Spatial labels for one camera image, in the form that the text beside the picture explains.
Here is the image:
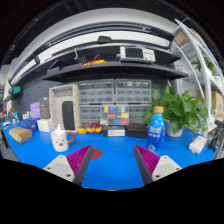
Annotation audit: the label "dark grey upright box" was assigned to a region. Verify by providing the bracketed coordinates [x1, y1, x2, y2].
[38, 97, 51, 120]

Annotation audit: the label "grey oscilloscope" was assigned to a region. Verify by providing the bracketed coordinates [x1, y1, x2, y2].
[118, 46, 157, 65]

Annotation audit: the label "white mug with brown handle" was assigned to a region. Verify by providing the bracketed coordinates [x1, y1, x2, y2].
[50, 129, 76, 153]

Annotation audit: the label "red and yellow cables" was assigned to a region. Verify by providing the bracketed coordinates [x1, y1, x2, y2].
[81, 54, 108, 67]

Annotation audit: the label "blue drink bottle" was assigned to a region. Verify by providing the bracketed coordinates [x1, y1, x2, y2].
[146, 105, 167, 154]

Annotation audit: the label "yellow multimeter with red leads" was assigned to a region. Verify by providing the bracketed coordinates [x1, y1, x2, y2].
[76, 121, 104, 135]

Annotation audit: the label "black workbench shelf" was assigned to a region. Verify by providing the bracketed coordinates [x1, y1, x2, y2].
[41, 41, 189, 83]

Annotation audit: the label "white rectangular block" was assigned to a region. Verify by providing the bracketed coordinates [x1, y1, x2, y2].
[188, 135, 208, 155]

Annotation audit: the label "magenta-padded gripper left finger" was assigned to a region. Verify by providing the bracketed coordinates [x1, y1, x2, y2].
[43, 144, 94, 187]

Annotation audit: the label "white shelf unit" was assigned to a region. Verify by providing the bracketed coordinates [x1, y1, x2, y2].
[171, 18, 224, 134]

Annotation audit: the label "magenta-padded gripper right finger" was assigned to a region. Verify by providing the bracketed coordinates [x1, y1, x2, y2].
[133, 144, 183, 186]

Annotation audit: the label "teal small object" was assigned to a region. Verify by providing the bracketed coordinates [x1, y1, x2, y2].
[11, 85, 22, 96]

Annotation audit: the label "purple bag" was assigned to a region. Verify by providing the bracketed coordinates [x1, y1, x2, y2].
[29, 101, 42, 120]

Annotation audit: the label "beige perforated storage tray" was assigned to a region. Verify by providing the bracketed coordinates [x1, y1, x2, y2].
[48, 83, 81, 132]

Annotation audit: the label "black clamp stand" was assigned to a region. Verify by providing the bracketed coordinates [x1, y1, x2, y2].
[207, 119, 224, 152]

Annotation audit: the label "blue box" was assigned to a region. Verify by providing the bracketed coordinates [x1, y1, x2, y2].
[20, 117, 39, 133]

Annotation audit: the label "small white cube box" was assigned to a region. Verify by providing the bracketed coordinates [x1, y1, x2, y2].
[36, 118, 54, 133]

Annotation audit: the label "drawer cabinet with coloured contents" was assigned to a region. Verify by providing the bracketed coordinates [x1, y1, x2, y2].
[99, 105, 130, 127]

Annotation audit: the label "flat black rectangular device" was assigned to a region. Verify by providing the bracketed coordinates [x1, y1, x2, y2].
[61, 100, 76, 131]

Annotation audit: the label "small black device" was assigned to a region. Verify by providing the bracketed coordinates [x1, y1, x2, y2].
[96, 35, 113, 45]

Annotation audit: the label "green potted plant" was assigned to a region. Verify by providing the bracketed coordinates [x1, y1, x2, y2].
[142, 79, 209, 138]

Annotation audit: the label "black box with white label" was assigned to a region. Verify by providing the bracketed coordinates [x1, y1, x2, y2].
[102, 125, 127, 138]

